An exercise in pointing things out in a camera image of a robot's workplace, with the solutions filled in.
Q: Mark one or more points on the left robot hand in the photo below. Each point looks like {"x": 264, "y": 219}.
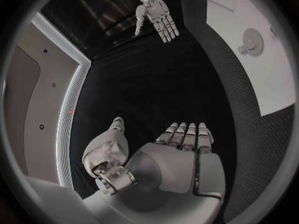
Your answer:
{"x": 163, "y": 168}

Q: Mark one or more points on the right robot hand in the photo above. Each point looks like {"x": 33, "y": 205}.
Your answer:
{"x": 161, "y": 16}

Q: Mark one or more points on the small round peg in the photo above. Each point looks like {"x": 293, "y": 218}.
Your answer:
{"x": 242, "y": 50}

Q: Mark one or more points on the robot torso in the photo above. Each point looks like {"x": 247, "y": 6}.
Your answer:
{"x": 46, "y": 100}

